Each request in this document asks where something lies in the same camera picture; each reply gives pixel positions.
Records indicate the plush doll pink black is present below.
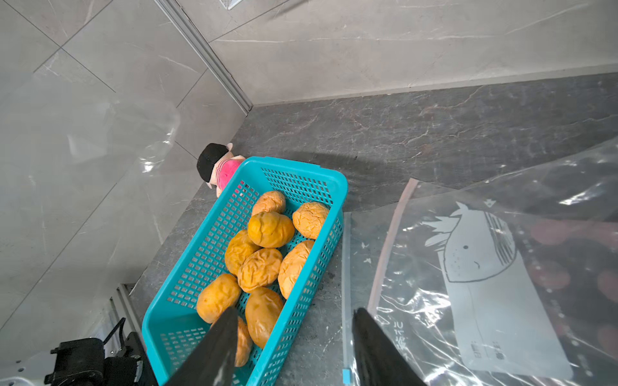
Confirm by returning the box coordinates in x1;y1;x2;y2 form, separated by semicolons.
196;142;246;198

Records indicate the teal plastic basket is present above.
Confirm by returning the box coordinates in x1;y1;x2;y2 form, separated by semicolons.
142;157;348;385

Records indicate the printed clear zipper bag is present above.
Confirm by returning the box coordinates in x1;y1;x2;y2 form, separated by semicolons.
341;139;617;385

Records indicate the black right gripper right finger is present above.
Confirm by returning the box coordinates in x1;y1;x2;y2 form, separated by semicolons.
352;308;426;386

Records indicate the long yellow potato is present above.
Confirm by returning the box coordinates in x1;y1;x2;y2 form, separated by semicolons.
196;273;242;324

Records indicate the wrinkled brown potato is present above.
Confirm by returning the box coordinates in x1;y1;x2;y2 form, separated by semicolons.
234;317;254;368

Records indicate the round yellow potato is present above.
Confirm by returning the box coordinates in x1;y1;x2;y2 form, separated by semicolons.
247;212;295;249

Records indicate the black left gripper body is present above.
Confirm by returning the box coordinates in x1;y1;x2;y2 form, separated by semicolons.
103;332;159;386

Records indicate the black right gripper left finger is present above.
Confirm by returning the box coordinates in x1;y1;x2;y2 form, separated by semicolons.
166;307;238;386

